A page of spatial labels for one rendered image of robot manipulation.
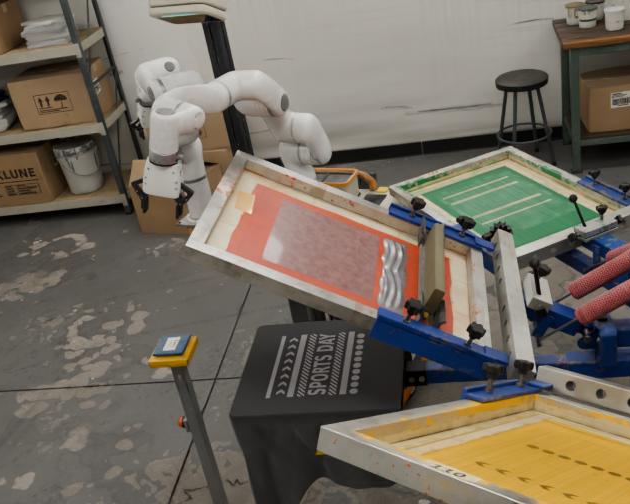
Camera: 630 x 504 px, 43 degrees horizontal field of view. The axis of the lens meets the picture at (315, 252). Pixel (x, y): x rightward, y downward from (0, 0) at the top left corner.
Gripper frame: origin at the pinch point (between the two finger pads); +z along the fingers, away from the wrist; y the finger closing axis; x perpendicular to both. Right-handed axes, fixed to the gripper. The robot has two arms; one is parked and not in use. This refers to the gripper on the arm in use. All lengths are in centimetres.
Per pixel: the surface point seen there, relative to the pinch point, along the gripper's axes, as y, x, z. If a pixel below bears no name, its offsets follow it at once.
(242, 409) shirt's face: -30, 19, 47
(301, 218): -37.0, -10.2, 0.4
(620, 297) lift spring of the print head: -121, 8, -3
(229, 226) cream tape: -20.3, 8.1, -3.5
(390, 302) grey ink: -64, 16, 6
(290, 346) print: -39, -9, 44
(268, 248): -31.4, 11.3, -0.9
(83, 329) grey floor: 93, -174, 184
